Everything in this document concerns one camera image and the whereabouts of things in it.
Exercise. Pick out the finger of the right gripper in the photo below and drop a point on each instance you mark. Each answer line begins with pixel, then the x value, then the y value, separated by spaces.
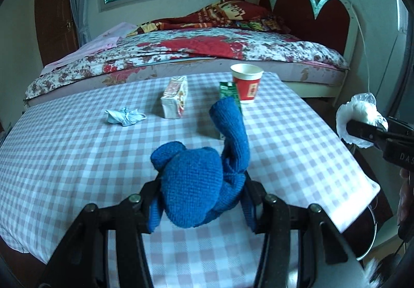
pixel 398 125
pixel 365 135

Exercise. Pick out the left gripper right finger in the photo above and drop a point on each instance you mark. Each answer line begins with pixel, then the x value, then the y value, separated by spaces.
pixel 302 247

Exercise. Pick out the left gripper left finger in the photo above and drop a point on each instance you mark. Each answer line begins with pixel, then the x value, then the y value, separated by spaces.
pixel 81 257

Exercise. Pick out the clear plastic bag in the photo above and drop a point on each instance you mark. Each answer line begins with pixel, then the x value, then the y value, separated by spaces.
pixel 363 109

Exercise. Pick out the blue knitted sock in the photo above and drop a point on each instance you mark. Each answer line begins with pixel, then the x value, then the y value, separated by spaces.
pixel 198 185

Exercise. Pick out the green white milk carton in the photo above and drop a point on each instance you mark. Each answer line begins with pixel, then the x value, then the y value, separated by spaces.
pixel 228 114

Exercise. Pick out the black trash bucket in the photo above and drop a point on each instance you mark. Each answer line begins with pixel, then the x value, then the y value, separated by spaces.
pixel 361 234

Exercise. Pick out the person right hand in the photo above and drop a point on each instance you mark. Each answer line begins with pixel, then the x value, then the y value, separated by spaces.
pixel 405 201

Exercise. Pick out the checkered tablecloth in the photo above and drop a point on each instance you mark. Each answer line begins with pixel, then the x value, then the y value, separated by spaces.
pixel 103 145

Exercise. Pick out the red heart headboard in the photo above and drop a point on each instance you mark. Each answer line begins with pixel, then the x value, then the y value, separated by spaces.
pixel 332 23

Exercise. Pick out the red paper cup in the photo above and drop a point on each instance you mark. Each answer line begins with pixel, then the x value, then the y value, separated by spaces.
pixel 247 79

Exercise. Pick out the light blue crumpled mask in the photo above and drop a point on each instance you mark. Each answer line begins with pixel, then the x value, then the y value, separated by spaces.
pixel 124 117

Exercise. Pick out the bed with floral sheet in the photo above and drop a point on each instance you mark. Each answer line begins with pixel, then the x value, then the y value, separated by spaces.
pixel 187 51

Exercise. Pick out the red patterned blanket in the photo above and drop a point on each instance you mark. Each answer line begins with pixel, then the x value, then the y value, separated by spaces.
pixel 236 14

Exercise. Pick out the red white small carton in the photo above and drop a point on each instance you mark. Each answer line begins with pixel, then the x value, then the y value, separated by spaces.
pixel 174 97

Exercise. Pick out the pink folded cloth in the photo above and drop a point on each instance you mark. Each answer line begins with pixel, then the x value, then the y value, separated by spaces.
pixel 107 40

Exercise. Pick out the dark wooden door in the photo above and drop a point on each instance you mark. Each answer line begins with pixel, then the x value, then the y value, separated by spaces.
pixel 55 29

